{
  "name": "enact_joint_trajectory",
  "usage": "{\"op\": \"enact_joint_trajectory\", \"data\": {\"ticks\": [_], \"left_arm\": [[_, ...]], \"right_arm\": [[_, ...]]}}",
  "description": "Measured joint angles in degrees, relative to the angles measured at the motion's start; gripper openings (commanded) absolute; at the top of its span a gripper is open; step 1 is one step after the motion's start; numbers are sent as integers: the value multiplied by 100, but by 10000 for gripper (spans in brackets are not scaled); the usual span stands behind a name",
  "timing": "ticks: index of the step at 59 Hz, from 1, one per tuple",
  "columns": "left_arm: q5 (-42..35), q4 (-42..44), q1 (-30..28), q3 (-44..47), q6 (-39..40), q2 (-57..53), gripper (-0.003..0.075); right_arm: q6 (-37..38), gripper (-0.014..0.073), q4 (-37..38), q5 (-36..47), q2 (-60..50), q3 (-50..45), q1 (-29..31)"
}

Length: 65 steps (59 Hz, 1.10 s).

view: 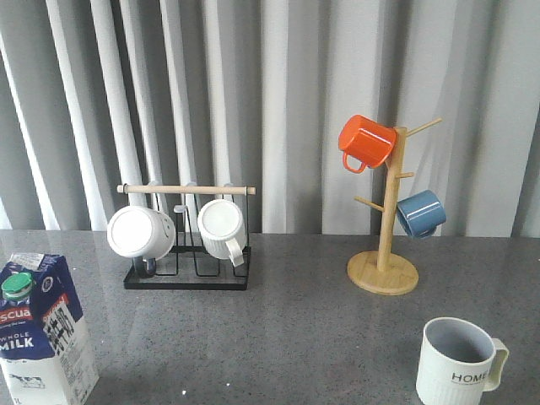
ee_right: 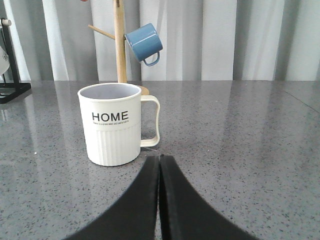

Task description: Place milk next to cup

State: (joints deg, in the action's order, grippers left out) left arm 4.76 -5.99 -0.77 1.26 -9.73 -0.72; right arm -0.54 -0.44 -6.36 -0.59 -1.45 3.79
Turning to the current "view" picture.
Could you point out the cream HOME mug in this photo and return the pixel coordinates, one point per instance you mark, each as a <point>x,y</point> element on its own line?
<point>458,362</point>

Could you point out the orange mug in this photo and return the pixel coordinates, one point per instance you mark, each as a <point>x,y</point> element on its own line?
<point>365,143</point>

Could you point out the blue mug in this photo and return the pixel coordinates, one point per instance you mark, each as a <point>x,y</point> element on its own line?
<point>421,214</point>

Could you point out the black wire mug rack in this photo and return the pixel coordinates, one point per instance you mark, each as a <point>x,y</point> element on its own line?
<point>188,265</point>

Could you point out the white ribbed mug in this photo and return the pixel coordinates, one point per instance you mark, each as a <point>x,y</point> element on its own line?
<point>221,225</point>

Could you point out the blue white milk carton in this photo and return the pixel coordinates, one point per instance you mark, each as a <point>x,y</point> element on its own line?
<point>46,355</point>

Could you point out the white smiley mug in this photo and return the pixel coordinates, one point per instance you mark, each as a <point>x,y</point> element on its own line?
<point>135,231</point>

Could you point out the grey pleated curtain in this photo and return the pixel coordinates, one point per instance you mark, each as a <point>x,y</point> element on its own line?
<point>99,93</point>

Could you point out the wooden mug tree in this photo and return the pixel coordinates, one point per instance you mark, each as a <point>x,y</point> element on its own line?
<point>381,271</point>

